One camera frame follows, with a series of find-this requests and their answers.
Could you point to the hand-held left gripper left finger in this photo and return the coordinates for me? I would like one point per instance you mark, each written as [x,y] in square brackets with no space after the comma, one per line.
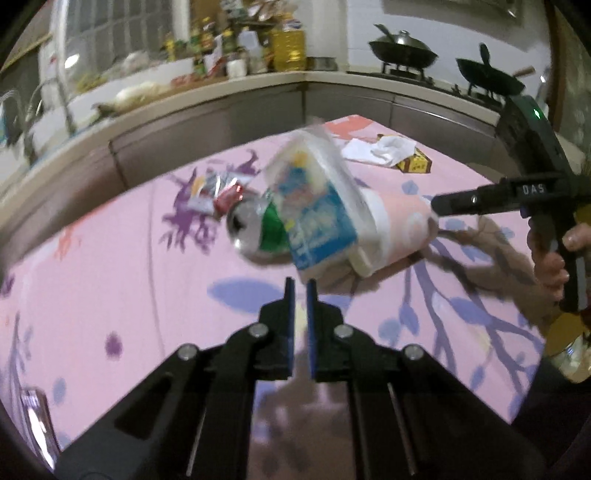
[289,341]

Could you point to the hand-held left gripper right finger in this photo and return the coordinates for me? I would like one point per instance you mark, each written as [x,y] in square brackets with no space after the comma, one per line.
[310,341]

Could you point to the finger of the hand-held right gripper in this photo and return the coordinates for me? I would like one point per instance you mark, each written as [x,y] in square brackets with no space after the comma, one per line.
[471,201]

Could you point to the yellow red box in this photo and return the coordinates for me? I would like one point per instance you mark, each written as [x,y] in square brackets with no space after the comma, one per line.
[418,164]

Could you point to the paper cup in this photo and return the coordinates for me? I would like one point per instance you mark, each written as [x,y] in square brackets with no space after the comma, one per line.
[401,226]

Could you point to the white tissue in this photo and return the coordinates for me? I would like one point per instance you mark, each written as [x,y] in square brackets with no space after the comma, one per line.
[383,147]

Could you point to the blue white carton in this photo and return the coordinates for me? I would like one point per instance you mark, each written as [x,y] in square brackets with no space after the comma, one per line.
[318,230]

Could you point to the crushed green can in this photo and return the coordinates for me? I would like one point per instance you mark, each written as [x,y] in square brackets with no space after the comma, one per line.
[268,230]

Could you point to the beige trash bin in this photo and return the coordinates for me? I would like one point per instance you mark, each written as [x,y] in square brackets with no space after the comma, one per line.
[565,327]

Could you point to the red snack wrapper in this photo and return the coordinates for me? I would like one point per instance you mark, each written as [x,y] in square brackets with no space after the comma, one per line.
[228,198]

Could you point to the white red wrapper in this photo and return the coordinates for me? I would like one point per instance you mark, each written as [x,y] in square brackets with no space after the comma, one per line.
[203,194]

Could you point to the person's right hand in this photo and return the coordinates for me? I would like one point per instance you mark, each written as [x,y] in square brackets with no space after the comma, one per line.
[549,272]

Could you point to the black wok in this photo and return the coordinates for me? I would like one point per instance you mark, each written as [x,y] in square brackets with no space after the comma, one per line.
[494,76]

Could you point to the gas stove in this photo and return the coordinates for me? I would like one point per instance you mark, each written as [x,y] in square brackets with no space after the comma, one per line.
[415,76]

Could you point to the wok with metal lid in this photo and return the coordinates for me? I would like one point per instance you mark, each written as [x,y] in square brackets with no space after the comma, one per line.
[406,50]

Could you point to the pink floral tablecloth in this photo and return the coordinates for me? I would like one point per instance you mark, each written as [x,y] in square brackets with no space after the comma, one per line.
[115,277]

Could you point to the kitchen counter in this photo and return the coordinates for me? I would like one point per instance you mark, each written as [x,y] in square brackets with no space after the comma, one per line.
[207,120]

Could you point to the yellow cooking oil bottle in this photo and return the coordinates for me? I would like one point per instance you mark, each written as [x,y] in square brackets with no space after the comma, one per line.
[288,48]

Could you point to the white cup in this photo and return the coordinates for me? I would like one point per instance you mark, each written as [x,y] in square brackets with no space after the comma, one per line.
[236,68]

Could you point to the cluttered spice rack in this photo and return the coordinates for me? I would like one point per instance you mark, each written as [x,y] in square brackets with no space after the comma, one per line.
[258,14]

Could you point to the white food lump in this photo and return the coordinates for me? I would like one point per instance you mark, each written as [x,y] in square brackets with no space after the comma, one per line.
[136,96]

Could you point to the row of sauce bottles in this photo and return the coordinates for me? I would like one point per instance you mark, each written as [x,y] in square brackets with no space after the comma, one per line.
[203,46]

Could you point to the curved metal faucet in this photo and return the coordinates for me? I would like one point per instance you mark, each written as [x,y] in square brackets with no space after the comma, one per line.
[69,115]

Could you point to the barred window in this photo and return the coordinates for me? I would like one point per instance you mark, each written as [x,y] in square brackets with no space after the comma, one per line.
[115,27]

